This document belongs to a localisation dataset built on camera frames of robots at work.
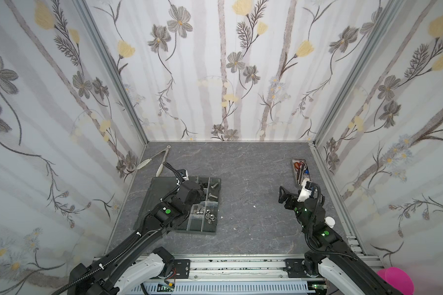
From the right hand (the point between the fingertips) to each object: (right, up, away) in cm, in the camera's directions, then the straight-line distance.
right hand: (286, 186), depth 79 cm
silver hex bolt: (-34, -3, +19) cm, 39 cm away
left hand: (-42, +1, -1) cm, 42 cm away
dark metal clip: (-40, -14, +9) cm, 43 cm away
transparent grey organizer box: (-38, -16, +7) cm, 42 cm away
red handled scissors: (+17, +8, +28) cm, 34 cm away
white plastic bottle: (+18, -15, -1) cm, 24 cm away
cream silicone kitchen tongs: (-65, +7, +28) cm, 72 cm away
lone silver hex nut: (-36, -14, +9) cm, 39 cm away
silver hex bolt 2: (-35, -7, +14) cm, 38 cm away
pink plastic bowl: (+29, -27, -21) cm, 45 cm away
